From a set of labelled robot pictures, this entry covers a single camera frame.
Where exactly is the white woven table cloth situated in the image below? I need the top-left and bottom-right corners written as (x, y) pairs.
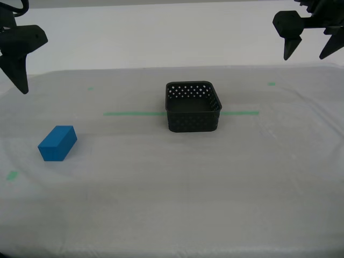
top-left (0, 62), bottom-right (344, 258)

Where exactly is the blue rectangular block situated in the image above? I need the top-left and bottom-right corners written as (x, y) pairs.
top-left (37, 125), bottom-right (78, 162)

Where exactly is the long green tape strip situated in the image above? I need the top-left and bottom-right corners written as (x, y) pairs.
top-left (103, 110), bottom-right (260, 117)

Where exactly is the black perforated plastic basket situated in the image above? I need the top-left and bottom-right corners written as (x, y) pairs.
top-left (164, 80), bottom-right (223, 133)

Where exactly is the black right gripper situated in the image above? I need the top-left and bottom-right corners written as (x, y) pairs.
top-left (272, 0), bottom-right (344, 61)

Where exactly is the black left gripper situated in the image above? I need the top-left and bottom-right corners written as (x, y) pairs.
top-left (0, 5), bottom-right (49, 95)

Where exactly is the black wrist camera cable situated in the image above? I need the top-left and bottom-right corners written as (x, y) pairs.
top-left (8, 0), bottom-right (30, 17)

